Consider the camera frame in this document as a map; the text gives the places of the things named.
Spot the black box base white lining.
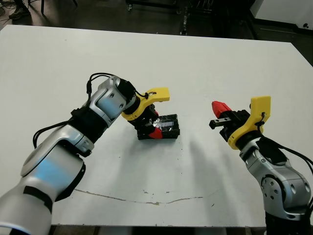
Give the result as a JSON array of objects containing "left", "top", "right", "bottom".
[{"left": 137, "top": 127, "right": 181, "bottom": 141}]

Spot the olive brown shoe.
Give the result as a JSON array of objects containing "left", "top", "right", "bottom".
[{"left": 8, "top": 7, "right": 30, "bottom": 21}]

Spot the white cabinet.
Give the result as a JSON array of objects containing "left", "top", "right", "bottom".
[{"left": 249, "top": 0, "right": 313, "bottom": 29}]

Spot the black folding chair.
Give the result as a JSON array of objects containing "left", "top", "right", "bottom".
[{"left": 26, "top": 0, "right": 79, "bottom": 15}]

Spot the black pole stand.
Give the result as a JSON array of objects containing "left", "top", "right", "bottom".
[{"left": 179, "top": 6, "right": 191, "bottom": 35}]

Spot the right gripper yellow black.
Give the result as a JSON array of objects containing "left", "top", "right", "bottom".
[{"left": 209, "top": 95, "right": 271, "bottom": 150}]

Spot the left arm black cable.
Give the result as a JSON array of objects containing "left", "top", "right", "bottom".
[{"left": 32, "top": 72, "right": 118, "bottom": 149}]

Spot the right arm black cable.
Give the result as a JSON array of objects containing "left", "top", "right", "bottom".
[{"left": 256, "top": 127, "right": 313, "bottom": 172}]

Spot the black foil-topped box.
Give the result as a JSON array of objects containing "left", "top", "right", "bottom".
[{"left": 146, "top": 114, "right": 181, "bottom": 138}]

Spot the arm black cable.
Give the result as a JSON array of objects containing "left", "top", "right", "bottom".
[
  {"left": 256, "top": 127, "right": 313, "bottom": 172},
  {"left": 32, "top": 72, "right": 118, "bottom": 149}
]

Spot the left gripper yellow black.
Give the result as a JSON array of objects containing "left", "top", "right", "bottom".
[{"left": 121, "top": 87, "right": 171, "bottom": 140}]

